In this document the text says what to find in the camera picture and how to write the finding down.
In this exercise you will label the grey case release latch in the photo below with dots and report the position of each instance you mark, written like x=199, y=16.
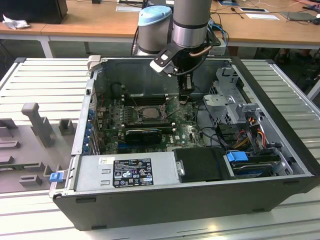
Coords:
x=95, y=62

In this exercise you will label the blue plastic case latch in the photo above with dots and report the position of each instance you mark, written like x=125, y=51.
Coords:
x=56, y=177

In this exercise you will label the blue card retainer clips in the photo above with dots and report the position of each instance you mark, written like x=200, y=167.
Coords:
x=88, y=135

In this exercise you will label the white paper sheet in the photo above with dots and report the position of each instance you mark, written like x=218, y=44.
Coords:
x=262, y=16

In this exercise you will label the grey metal drive cage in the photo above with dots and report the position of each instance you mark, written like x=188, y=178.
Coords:
x=220, y=102

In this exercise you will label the black graphics card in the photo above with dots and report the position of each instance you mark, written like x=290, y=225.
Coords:
x=142, y=137

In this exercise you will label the wooden desk white frame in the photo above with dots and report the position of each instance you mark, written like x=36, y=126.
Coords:
x=100, y=22

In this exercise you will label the green RAM stick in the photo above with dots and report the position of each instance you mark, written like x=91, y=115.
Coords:
x=8, y=168

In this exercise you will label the hard disk in blue carrier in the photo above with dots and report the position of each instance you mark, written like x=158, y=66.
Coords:
x=237, y=157

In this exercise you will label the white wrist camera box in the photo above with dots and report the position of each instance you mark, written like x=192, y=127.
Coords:
x=162, y=61

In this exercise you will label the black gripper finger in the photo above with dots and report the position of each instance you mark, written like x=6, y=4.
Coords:
x=187, y=87

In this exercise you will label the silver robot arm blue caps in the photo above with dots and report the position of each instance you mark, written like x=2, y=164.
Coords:
x=190, y=25

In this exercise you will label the black round capacitor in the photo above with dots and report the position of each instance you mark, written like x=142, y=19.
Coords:
x=116, y=89

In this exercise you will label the green motherboard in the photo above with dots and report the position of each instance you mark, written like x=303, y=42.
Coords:
x=180, y=132

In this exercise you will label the silver power supply unit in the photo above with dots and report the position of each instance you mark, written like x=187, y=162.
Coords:
x=87, y=172

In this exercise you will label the black open PC case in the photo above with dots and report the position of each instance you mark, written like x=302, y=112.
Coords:
x=175, y=210

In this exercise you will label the black computer tower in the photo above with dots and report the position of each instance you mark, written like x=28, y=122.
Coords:
x=32, y=10

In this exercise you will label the grey parts rack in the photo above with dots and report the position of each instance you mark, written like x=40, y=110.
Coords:
x=37, y=150

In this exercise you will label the crumpled white paper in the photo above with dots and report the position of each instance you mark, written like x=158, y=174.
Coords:
x=15, y=23

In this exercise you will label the white framed phone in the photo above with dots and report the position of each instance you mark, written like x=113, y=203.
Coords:
x=253, y=10

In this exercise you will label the black RAM slot bank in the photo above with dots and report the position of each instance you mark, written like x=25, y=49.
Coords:
x=150, y=124
x=147, y=100

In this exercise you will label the dark grey laptop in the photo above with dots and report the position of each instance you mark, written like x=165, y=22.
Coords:
x=298, y=16

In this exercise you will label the square CPU chip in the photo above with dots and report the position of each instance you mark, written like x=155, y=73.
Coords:
x=151, y=113

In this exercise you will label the CPU socket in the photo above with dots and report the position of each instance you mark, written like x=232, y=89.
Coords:
x=139, y=117

